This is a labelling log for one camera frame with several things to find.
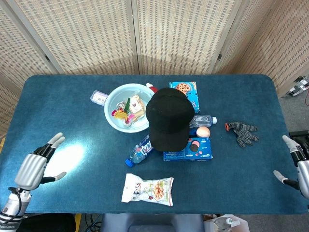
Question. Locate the blue Oreo cookie box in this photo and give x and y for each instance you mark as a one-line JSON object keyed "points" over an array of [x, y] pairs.
{"points": [[201, 149]]}

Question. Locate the blue plush tablecloth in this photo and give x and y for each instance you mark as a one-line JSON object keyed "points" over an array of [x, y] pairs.
{"points": [[60, 108]]}

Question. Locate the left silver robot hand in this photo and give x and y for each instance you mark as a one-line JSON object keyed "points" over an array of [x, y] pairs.
{"points": [[30, 169]]}

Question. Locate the wrapped pastry pack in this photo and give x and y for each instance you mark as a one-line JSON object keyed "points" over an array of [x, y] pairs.
{"points": [[136, 106]]}

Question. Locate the clear white capped water bottle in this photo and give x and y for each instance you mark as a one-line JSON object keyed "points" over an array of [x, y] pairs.
{"points": [[205, 120]]}

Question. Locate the black equipment frame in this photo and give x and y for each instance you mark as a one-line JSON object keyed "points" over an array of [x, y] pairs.
{"points": [[300, 135]]}

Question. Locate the grey knit work glove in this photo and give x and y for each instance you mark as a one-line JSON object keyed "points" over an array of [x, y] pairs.
{"points": [[243, 134]]}

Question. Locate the electronic parts pile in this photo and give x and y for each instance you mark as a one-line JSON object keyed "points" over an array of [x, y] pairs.
{"points": [[298, 87]]}

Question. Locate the red and white small item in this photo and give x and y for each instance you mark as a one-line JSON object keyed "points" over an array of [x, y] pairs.
{"points": [[150, 86]]}

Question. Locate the clear plastic container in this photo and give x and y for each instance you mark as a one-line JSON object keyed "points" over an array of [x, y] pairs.
{"points": [[229, 224]]}

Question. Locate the black bulky floor object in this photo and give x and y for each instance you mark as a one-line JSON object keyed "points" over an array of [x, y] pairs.
{"points": [[48, 223]]}

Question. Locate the blue chocolate chip cookie box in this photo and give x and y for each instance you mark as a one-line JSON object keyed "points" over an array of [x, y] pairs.
{"points": [[186, 87]]}

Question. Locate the blue grey padded seat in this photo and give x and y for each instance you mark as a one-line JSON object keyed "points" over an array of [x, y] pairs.
{"points": [[152, 222]]}

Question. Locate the peach coloured round ball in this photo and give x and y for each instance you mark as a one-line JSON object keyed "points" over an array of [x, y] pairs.
{"points": [[203, 132]]}

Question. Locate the white peanut snack bag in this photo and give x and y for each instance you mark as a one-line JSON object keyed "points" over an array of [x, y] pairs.
{"points": [[144, 191]]}

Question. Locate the woven folding screen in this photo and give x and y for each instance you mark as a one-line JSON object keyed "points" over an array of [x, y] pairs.
{"points": [[96, 36]]}

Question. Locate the blue capped drink bottle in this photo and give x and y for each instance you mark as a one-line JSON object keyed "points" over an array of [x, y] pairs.
{"points": [[140, 151]]}

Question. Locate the black cap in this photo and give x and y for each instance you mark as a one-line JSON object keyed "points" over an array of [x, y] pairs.
{"points": [[169, 116]]}

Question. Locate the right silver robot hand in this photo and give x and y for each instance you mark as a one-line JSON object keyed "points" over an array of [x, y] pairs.
{"points": [[303, 171]]}

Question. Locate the light blue plastic bowl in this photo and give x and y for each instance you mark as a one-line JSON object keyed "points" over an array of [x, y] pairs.
{"points": [[114, 96]]}

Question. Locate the colourful feather shuttlecock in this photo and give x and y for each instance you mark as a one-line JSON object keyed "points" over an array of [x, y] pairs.
{"points": [[119, 114]]}

